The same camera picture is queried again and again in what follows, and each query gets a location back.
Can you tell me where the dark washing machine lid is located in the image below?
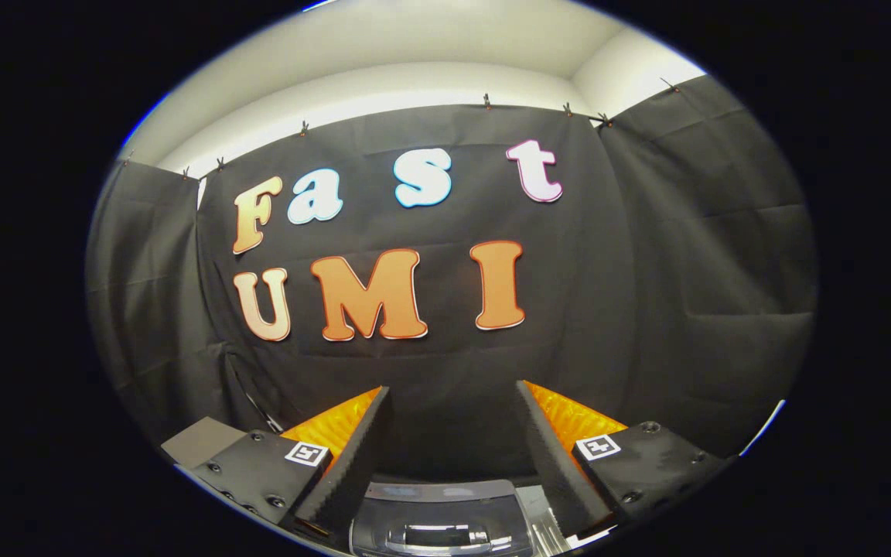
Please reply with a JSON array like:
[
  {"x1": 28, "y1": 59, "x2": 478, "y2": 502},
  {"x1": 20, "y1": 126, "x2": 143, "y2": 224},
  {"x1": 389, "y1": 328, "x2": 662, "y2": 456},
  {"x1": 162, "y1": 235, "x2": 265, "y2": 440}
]
[{"x1": 349, "y1": 480, "x2": 537, "y2": 557}]

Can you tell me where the grey box stand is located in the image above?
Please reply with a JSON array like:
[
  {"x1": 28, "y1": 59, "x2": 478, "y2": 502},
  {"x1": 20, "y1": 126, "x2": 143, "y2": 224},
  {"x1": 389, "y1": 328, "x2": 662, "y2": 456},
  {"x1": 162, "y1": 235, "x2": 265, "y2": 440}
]
[{"x1": 161, "y1": 416, "x2": 250, "y2": 470}]

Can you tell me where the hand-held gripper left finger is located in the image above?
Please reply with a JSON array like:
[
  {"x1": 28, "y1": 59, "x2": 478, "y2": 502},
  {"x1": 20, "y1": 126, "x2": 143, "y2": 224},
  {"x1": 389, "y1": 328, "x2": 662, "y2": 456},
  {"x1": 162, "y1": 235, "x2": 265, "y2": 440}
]
[{"x1": 175, "y1": 385, "x2": 392, "y2": 541}]

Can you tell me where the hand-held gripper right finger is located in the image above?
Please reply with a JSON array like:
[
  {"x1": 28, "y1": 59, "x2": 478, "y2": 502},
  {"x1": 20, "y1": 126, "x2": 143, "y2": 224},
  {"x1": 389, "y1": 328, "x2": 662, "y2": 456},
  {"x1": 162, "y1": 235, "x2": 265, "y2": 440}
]
[{"x1": 514, "y1": 379, "x2": 729, "y2": 541}]

